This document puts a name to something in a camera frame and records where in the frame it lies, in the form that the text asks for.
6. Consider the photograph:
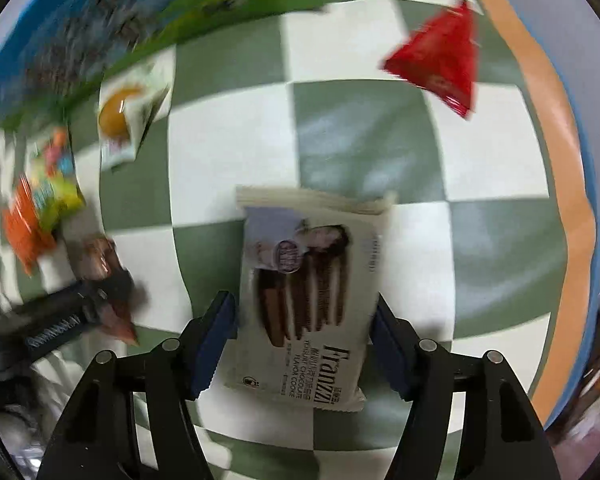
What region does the white Franzzi cookie packet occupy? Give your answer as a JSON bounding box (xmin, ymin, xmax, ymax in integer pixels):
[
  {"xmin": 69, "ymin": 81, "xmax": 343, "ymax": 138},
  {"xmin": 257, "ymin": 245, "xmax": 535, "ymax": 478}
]
[{"xmin": 232, "ymin": 186, "xmax": 396, "ymax": 412}]

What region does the brown snack packet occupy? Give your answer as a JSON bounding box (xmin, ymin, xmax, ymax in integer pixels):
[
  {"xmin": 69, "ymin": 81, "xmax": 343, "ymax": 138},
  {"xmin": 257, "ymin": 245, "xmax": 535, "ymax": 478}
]
[{"xmin": 70, "ymin": 234, "xmax": 138, "ymax": 344}]

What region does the orange snack packet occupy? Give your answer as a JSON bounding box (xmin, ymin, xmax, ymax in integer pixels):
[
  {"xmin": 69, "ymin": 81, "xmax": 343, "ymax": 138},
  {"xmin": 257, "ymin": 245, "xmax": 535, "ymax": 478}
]
[{"xmin": 2, "ymin": 177, "xmax": 56, "ymax": 276}]

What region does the green colourful candy packet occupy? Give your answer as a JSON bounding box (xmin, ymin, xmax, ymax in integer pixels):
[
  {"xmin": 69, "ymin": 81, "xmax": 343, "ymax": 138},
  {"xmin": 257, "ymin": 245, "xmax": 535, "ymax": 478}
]
[{"xmin": 26, "ymin": 126, "xmax": 85, "ymax": 232}]

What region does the green white checkered bedsheet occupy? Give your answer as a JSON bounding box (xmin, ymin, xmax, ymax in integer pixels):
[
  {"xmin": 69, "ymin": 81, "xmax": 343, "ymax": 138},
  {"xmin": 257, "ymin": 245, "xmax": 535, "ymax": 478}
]
[{"xmin": 0, "ymin": 0, "xmax": 600, "ymax": 480}]

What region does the clear packet with orange ball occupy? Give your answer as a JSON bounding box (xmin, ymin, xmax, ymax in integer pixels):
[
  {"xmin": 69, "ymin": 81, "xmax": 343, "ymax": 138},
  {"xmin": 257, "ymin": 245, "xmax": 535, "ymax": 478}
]
[{"xmin": 96, "ymin": 51, "xmax": 175, "ymax": 171}]

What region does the blue and green carton box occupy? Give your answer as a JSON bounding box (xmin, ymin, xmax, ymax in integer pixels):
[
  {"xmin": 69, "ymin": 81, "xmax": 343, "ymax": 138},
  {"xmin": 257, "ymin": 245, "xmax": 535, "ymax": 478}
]
[{"xmin": 0, "ymin": 0, "xmax": 328, "ymax": 127}]

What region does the red triangular snack packet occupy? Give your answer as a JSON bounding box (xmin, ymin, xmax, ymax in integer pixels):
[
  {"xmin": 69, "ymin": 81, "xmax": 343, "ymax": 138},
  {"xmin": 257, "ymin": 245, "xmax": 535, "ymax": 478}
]
[{"xmin": 381, "ymin": 0, "xmax": 478, "ymax": 119}]

